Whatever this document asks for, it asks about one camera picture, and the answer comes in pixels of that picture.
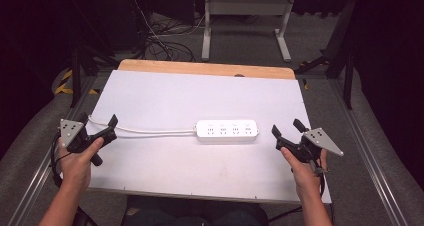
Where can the white power strip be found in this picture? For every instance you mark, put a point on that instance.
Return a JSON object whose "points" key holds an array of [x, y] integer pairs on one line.
{"points": [[227, 130]]}

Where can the aluminium rail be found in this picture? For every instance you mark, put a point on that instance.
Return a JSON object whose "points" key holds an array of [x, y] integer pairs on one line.
{"points": [[36, 186], [370, 159]]}

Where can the black metal stand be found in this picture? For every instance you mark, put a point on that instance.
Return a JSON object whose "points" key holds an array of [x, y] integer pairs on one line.
{"points": [[348, 69], [76, 76]]}

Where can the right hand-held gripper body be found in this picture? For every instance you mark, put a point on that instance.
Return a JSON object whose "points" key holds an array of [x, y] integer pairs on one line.
{"points": [[321, 141]]}

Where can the person's right hand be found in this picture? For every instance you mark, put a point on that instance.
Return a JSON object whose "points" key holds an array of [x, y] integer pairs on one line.
{"points": [[305, 177]]}

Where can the wooden table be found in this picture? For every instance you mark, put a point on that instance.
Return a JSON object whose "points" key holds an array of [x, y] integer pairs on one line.
{"points": [[200, 67]]}

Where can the person's legs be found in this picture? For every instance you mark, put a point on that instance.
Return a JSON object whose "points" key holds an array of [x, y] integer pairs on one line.
{"points": [[193, 212]]}

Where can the person's left hand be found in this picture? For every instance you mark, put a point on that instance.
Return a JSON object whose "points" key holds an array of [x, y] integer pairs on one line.
{"points": [[76, 167]]}

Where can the white metal desk frame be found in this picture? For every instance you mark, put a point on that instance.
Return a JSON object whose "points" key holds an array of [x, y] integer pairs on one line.
{"points": [[246, 6]]}

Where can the white board sheet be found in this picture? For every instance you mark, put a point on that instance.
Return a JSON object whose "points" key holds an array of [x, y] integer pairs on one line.
{"points": [[186, 96]]}

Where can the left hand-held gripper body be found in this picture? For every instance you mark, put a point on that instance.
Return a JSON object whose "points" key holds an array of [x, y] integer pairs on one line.
{"points": [[71, 131]]}

